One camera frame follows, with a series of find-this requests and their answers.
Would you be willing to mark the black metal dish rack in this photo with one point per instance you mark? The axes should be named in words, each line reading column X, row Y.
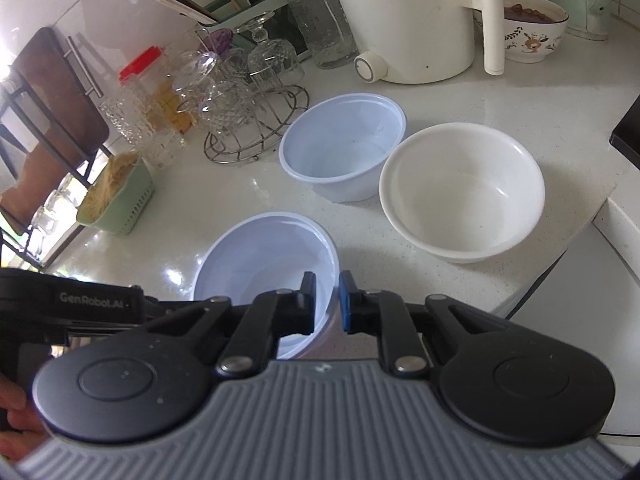
column 20, row 105

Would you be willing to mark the green utensil holder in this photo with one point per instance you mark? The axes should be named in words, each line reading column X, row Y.
column 250, row 17

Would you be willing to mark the person's left hand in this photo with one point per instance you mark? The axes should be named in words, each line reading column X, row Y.
column 20, row 425

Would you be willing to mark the blue plastic bowl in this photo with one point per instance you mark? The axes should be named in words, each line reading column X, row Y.
column 340, row 150
column 260, row 260

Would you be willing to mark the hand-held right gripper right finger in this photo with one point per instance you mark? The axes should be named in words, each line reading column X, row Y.
column 346, row 306

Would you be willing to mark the pale green electric kettle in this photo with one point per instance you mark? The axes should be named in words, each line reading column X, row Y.
column 575, row 0

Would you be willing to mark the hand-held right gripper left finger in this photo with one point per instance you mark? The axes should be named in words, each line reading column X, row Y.
column 307, row 305

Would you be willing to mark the white electric cooking pot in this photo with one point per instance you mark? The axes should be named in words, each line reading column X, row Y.
column 415, row 30

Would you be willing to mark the cluster of clear stemmed glasses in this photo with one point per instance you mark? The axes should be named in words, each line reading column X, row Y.
column 225, row 95

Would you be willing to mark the animal print ceramic bowl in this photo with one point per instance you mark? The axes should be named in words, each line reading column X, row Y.
column 532, row 35

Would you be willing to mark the white drip tray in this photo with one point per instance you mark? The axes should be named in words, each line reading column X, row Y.
column 55, row 250

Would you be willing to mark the textured glass mug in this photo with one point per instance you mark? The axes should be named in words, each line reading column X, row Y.
column 145, row 130

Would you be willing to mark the white ceramic bowl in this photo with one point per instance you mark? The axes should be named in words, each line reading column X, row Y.
column 460, row 195

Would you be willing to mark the clear drinking glass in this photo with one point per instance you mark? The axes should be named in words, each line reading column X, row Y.
column 31, row 242
column 66, row 192
column 46, row 217

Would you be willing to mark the black cooktop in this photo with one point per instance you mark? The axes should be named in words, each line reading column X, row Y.
column 627, row 130

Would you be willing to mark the tall clear glass pitcher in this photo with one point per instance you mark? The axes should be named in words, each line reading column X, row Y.
column 322, row 25

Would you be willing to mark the brown cutting board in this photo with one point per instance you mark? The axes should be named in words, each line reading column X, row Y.
column 60, row 85

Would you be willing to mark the red lid glass jar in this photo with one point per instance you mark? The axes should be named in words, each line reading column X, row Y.
column 140, row 65

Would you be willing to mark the green basket of sticks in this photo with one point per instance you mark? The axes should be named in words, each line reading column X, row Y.
column 117, row 195

